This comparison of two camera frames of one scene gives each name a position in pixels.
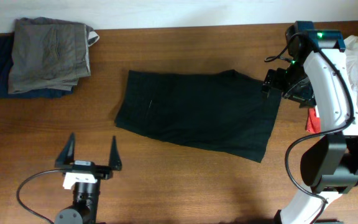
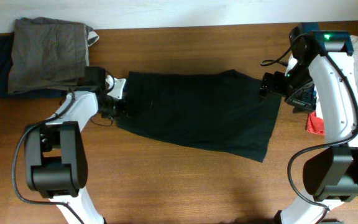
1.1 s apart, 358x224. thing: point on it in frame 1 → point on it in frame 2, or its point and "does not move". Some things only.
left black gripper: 64,160 → 123,109
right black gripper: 273,81 does not move
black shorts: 220,110 does not move
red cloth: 313,123 does not move
